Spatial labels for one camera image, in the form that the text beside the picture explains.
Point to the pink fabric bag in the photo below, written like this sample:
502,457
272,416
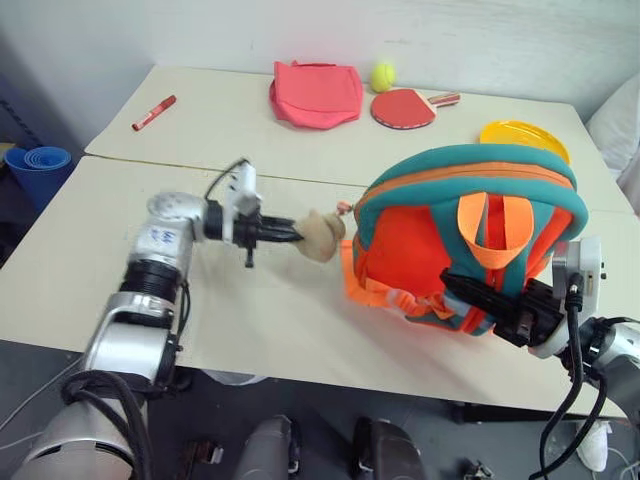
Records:
315,95

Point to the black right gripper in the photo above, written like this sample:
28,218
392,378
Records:
542,312

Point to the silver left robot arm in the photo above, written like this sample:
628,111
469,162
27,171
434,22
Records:
155,240

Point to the dark grey rounded shape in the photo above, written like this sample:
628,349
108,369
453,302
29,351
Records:
387,452
267,450

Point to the white shoe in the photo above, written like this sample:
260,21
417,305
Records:
595,445

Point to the red table tennis paddle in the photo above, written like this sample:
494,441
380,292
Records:
402,109

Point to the yellow-green tennis ball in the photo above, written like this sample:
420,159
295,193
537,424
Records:
383,76

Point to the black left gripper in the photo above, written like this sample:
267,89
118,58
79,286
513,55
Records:
252,231

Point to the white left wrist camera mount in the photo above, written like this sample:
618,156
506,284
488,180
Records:
243,187

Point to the blue bin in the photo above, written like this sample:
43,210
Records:
40,167

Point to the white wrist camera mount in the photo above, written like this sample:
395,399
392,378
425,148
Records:
243,187
580,260

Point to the yellow plastic plate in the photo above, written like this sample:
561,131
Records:
525,136

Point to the orange and teal backpack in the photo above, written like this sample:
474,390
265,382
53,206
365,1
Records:
405,240

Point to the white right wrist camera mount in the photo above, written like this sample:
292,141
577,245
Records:
580,260

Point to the beige plush toy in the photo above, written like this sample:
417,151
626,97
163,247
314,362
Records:
322,235

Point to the red marker pen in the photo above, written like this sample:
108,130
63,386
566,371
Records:
154,113

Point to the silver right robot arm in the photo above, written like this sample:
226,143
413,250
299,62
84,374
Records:
620,345

